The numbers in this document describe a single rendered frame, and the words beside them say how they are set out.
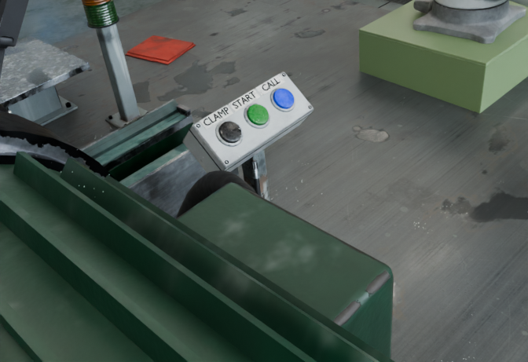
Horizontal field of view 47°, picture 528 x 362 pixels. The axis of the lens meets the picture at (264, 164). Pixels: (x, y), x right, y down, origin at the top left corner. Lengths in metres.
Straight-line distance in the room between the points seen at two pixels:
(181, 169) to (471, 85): 0.61
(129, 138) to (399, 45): 0.61
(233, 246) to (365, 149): 0.95
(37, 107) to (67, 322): 1.29
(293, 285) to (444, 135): 1.02
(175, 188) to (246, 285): 0.81
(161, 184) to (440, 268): 0.45
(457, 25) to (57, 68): 0.86
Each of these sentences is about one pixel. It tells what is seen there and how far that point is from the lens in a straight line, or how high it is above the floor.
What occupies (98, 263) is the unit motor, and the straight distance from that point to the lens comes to 0.20.
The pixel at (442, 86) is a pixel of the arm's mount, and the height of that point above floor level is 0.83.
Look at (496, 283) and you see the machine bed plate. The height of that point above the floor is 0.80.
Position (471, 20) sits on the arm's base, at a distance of 1.34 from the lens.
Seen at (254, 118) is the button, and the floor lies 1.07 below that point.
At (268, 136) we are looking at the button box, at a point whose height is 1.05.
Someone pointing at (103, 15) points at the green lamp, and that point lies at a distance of 1.25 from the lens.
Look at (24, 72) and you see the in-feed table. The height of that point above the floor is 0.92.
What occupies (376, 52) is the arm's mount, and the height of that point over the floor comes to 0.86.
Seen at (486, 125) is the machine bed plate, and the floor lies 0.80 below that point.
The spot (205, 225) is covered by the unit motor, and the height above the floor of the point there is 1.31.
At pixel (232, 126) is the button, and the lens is 0.76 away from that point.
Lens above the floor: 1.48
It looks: 36 degrees down
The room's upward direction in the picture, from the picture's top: 7 degrees counter-clockwise
